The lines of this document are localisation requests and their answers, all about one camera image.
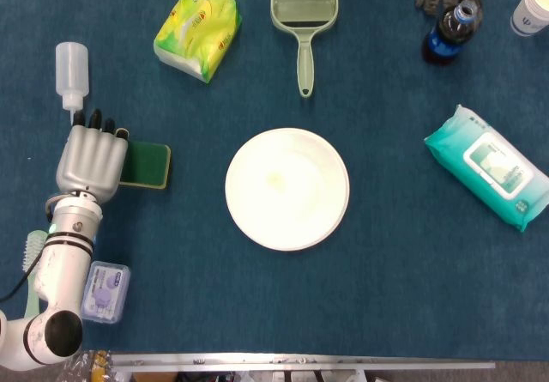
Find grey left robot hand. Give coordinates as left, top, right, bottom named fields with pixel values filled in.
left=55, top=108, right=130, bottom=203

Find green yellow sponge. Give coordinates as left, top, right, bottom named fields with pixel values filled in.
left=118, top=140, right=172, bottom=191

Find white round plate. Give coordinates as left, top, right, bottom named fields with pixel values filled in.
left=224, top=127, right=351, bottom=252

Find translucent white squeeze bottle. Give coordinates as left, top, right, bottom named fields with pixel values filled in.
left=54, top=41, right=90, bottom=125

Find pale green scrub brush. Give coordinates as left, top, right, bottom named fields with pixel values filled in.
left=21, top=229, right=49, bottom=318

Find clear box purple label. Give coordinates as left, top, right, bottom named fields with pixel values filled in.
left=81, top=260, right=132, bottom=325

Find yellow green tissue pack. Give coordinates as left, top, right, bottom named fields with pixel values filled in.
left=153, top=0, right=244, bottom=85

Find crinkled clear plastic bag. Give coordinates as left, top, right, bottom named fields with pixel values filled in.
left=63, top=349, right=113, bottom=382

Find pale green plastic dustpan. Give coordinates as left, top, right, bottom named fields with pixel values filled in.
left=269, top=0, right=340, bottom=99

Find teal felt table cover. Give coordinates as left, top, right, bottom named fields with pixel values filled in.
left=0, top=0, right=549, bottom=361

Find cola bottle blue label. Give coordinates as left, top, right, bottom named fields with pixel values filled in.
left=421, top=2, right=480, bottom=69

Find teal wet wipes pack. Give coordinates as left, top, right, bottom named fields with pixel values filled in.
left=423, top=104, right=549, bottom=233

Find stacked white paper cups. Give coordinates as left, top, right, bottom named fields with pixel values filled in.
left=510, top=0, right=549, bottom=38

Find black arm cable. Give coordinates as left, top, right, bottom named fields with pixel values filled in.
left=0, top=265, right=42, bottom=302

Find aluminium frame rail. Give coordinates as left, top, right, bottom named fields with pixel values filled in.
left=111, top=353, right=497, bottom=374

